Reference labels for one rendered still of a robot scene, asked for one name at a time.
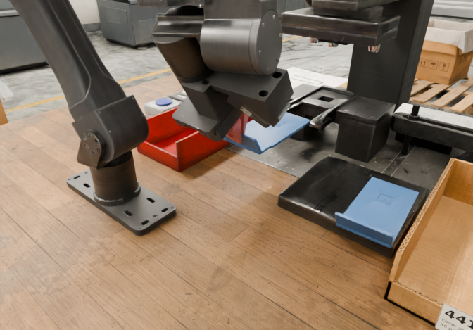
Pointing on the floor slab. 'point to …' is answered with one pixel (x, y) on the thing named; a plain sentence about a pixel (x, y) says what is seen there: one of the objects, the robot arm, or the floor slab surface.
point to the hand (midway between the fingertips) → (236, 136)
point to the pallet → (426, 89)
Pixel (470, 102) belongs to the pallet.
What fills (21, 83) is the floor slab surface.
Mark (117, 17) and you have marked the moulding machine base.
